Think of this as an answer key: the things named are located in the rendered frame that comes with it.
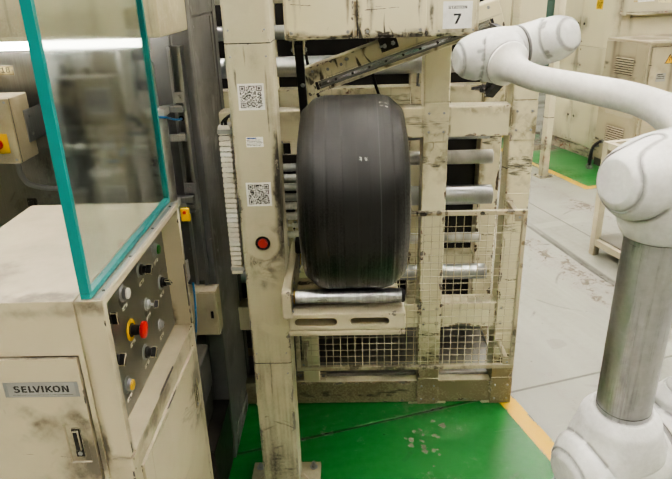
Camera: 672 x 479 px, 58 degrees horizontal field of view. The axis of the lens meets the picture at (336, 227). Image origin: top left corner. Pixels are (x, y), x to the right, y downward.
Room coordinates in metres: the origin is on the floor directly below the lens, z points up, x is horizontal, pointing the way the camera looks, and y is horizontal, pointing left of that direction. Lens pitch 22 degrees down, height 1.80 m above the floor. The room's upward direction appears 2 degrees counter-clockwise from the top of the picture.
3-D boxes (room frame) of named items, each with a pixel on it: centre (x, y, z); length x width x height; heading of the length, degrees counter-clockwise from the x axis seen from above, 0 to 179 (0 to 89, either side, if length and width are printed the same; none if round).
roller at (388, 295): (1.67, -0.03, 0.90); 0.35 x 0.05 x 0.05; 88
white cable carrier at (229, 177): (1.77, 0.31, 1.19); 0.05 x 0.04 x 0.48; 178
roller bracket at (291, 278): (1.82, 0.15, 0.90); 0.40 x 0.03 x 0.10; 178
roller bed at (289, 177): (2.20, 0.18, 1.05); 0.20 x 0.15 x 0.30; 88
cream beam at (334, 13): (2.11, -0.16, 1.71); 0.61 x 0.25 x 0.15; 88
